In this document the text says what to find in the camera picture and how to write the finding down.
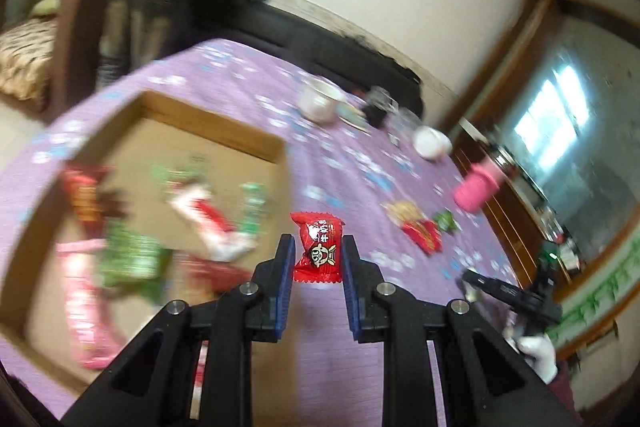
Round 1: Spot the dark red gold packet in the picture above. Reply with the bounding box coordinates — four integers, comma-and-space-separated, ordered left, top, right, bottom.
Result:
185, 257, 254, 294

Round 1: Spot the wooden counter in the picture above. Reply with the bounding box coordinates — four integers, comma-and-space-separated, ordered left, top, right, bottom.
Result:
450, 117, 640, 353

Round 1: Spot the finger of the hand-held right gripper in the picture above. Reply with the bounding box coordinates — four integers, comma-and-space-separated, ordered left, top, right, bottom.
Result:
461, 269, 505, 304

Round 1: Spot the cardboard box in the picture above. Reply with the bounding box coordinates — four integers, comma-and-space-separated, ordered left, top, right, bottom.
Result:
0, 89, 292, 395

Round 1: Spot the small green snack packet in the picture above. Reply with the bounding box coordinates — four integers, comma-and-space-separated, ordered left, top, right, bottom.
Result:
151, 161, 207, 188

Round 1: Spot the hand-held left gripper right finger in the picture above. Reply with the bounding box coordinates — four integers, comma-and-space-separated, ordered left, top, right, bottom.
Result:
341, 234, 583, 427

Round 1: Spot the thin green booklet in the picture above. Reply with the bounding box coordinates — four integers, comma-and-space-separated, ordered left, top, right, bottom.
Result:
337, 103, 369, 130

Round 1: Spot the purple floral tablecloth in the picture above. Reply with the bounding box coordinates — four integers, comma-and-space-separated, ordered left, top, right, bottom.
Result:
0, 38, 531, 427

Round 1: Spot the white red snack packet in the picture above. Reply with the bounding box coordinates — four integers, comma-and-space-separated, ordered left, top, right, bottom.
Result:
167, 184, 257, 264

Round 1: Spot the red yellow snack packet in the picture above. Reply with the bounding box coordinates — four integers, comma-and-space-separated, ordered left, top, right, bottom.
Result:
384, 201, 444, 254

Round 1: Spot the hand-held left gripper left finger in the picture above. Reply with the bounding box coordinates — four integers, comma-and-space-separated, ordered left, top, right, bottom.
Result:
60, 233, 297, 427

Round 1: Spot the large green snack packet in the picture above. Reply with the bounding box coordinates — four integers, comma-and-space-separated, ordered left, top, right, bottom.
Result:
97, 222, 172, 299

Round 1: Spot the clear green candy packet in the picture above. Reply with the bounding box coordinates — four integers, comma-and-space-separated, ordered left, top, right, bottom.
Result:
240, 182, 269, 239

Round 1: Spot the pink snack packet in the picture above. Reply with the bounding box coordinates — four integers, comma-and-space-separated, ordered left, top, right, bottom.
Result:
54, 239, 127, 371

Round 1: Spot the small black device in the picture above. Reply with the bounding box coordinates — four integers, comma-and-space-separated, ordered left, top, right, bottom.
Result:
362, 99, 391, 128

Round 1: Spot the white bowl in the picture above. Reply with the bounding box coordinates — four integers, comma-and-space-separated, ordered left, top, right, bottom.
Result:
412, 125, 454, 160

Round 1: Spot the patterned cushion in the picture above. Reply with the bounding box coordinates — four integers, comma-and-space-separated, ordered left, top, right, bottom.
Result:
0, 14, 64, 101

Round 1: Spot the pink bottle with knitted sleeve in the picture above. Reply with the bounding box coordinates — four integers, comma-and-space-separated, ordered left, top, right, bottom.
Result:
452, 154, 516, 214

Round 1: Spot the dark sofa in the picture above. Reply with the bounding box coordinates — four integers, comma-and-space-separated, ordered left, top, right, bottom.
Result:
190, 0, 426, 114

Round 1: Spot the small green candy packet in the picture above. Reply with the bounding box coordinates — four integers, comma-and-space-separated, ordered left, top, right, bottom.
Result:
434, 210, 461, 234

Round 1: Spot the brown chair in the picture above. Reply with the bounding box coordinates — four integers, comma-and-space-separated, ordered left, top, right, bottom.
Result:
49, 0, 127, 118

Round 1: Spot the person's right forearm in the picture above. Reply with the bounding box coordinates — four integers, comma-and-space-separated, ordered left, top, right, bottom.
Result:
547, 359, 584, 423

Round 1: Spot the red cartoon candy packet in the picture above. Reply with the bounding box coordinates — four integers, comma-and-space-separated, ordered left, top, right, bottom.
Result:
290, 212, 347, 284

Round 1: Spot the person's right hand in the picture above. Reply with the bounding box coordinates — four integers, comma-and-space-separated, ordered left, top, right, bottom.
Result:
502, 324, 558, 383

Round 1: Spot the white ceramic cup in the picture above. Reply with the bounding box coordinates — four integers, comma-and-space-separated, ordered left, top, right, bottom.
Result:
297, 77, 346, 126

